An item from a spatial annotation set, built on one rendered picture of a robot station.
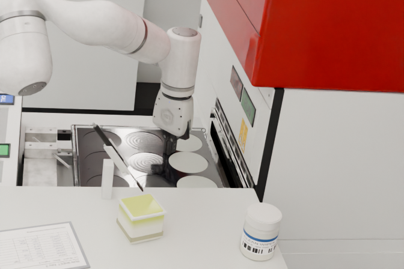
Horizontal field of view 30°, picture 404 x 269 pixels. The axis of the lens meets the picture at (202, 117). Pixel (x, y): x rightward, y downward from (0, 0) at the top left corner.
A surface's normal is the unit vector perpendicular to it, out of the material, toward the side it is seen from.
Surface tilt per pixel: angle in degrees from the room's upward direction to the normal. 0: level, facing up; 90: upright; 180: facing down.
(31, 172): 0
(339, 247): 90
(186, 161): 1
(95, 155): 0
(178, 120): 89
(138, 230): 90
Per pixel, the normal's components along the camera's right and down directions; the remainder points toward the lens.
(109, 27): 0.52, 0.38
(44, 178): 0.13, -0.88
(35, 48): 0.57, -0.32
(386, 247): 0.18, 0.48
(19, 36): 0.05, -0.26
